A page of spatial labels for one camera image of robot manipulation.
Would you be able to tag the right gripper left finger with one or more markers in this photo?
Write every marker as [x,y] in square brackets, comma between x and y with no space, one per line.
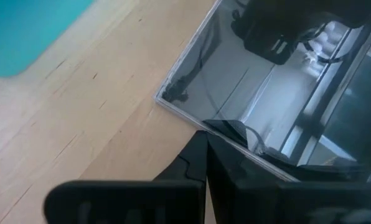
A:
[126,202]

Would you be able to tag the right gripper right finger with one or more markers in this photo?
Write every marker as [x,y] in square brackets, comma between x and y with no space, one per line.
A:
[282,202]

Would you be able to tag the grey jewel case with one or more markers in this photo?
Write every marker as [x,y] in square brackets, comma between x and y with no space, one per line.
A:
[235,87]

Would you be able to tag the teal translucent plastic bin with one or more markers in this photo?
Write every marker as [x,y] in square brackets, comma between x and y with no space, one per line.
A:
[23,31]

